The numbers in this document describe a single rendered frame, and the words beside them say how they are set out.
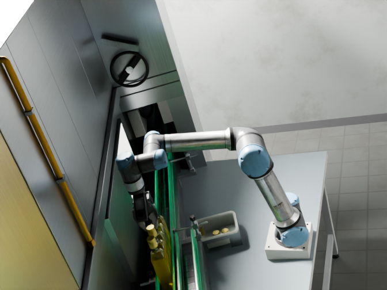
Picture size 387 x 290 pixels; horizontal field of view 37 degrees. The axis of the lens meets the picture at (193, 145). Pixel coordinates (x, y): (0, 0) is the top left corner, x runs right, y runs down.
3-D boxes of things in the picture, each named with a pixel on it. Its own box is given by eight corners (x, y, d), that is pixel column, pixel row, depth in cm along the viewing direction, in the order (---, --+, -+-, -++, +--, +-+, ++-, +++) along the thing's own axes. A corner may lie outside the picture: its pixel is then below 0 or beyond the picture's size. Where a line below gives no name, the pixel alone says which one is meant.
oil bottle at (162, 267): (163, 285, 249) (148, 248, 239) (176, 281, 248) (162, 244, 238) (164, 294, 244) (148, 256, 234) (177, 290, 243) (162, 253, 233)
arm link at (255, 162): (307, 221, 253) (257, 127, 227) (314, 244, 240) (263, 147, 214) (281, 232, 255) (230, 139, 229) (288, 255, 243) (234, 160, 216)
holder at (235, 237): (186, 237, 295) (182, 225, 291) (238, 223, 293) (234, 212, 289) (188, 259, 280) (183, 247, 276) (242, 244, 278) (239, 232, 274)
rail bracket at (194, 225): (177, 240, 272) (169, 220, 266) (211, 231, 271) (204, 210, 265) (177, 244, 269) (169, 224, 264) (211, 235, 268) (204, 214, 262)
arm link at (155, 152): (163, 139, 228) (136, 146, 229) (163, 155, 218) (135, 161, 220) (169, 155, 232) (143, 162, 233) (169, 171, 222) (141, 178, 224)
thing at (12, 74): (88, 243, 200) (-1, 54, 166) (96, 241, 200) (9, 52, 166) (87, 249, 198) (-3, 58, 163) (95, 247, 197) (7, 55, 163)
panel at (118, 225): (135, 172, 319) (114, 119, 303) (140, 170, 319) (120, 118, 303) (129, 283, 241) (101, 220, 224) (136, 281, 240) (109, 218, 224)
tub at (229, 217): (196, 233, 294) (191, 220, 290) (238, 222, 292) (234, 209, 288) (198, 255, 279) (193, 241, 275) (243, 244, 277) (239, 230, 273)
